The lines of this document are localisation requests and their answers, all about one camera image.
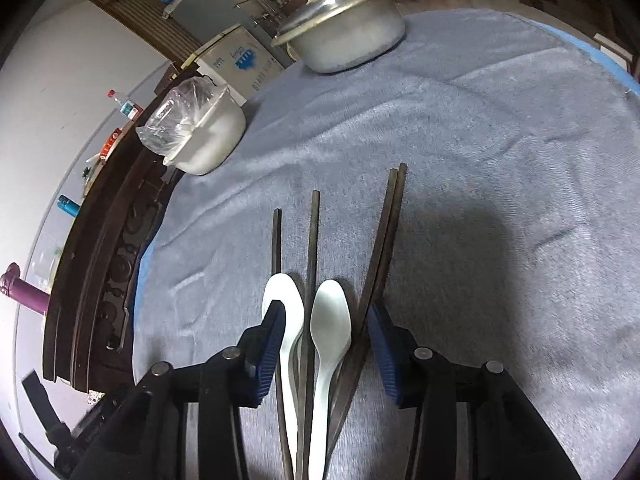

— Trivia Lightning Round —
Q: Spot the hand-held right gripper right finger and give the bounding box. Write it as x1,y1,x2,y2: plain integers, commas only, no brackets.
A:
367,305,583,480

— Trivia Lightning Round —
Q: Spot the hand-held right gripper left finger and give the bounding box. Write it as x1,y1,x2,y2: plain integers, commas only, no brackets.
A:
70,299,287,480

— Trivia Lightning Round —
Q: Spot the white spoon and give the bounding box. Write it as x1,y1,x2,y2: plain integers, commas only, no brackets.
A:
262,273,306,461
306,280,353,480

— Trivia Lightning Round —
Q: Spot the dark chopstick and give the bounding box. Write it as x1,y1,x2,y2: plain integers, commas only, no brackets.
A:
340,162,408,411
327,168,399,453
295,190,322,480
272,208,296,480

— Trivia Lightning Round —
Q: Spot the purple bottle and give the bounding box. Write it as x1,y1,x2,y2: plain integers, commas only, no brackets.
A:
0,262,51,316

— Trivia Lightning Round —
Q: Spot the dark wooden sideboard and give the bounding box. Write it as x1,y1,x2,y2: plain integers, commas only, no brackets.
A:
42,62,211,396

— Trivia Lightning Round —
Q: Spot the clear plastic cup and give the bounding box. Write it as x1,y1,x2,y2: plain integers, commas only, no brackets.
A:
30,247,66,291

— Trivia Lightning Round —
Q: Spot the grey tablecloth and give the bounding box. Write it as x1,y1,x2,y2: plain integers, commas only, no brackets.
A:
132,7,640,480

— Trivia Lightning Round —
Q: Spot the white pot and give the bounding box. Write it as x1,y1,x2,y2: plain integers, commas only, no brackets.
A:
162,87,247,176

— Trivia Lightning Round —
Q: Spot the clear plastic bag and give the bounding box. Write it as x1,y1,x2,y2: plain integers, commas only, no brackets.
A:
135,77,231,157

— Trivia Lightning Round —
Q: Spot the red patterned bowl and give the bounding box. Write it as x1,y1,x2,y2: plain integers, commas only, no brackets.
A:
97,127,123,161

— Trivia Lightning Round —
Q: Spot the clear red-capped water bottle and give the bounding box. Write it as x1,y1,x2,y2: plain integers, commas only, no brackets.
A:
107,89,146,122

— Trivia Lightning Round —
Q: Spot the white chest freezer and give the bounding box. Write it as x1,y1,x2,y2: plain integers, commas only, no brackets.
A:
192,24,281,101

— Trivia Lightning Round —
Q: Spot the aluminium pot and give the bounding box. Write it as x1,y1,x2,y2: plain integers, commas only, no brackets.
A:
287,0,406,73

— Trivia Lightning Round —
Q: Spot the grey refrigerator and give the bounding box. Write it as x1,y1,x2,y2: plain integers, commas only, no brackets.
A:
162,0,296,68

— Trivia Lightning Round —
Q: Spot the aluminium pot lid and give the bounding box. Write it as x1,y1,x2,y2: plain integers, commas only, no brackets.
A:
271,0,396,48

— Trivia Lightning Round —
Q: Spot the brown wooden door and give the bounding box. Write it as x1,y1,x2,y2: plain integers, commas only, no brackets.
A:
90,0,203,61

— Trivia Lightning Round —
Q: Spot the blue cloth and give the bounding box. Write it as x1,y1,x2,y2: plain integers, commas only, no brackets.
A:
131,17,640,376

